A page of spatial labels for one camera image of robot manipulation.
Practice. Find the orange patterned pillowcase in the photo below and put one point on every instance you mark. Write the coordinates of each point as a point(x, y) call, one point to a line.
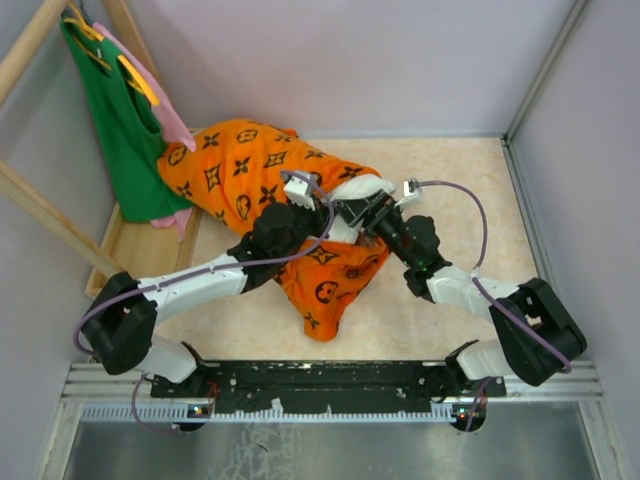
point(234, 174)

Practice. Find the yellow clothes hanger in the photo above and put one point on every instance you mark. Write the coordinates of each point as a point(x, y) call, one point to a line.
point(133, 77)

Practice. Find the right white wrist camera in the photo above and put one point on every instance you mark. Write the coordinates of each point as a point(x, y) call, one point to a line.
point(411, 192)

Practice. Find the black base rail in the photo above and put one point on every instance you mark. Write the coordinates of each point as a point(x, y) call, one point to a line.
point(312, 392)

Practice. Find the wooden clothes rack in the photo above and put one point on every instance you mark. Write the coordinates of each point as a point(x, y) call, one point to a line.
point(61, 231)

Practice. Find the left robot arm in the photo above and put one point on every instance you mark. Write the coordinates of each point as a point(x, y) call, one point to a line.
point(119, 326)

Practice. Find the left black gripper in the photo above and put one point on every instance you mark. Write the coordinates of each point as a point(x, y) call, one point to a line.
point(320, 216)

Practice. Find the green tank top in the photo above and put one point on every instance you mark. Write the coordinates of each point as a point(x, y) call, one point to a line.
point(129, 135)

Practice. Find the teal clothes hanger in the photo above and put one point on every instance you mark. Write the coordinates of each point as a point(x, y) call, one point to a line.
point(80, 7)

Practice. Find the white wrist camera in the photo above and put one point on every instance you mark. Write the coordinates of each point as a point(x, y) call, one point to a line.
point(411, 192)
point(298, 188)

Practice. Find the pink shirt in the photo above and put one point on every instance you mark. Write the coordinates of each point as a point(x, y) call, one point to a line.
point(173, 129)

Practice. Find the white pillow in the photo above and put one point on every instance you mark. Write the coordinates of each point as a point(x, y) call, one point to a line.
point(357, 188)

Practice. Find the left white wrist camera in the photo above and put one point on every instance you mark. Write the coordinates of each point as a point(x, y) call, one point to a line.
point(298, 188)

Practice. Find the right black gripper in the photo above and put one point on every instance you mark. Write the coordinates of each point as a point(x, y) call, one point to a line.
point(364, 210)

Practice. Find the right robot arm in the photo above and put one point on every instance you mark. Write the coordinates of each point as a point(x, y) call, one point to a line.
point(536, 336)

